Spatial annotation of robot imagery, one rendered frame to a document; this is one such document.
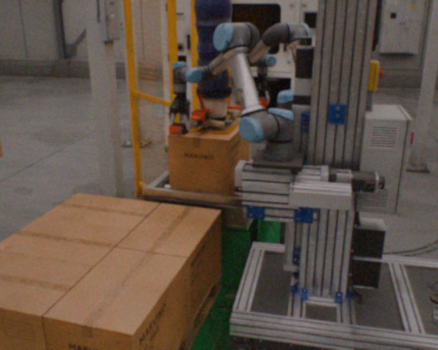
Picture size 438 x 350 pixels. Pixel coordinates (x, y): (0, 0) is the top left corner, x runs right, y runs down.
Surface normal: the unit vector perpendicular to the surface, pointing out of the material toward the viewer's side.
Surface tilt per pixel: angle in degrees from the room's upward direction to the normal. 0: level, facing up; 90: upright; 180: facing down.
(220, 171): 90
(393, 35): 90
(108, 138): 90
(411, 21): 90
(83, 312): 0
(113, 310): 0
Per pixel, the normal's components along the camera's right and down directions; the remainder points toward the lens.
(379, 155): -0.21, 0.33
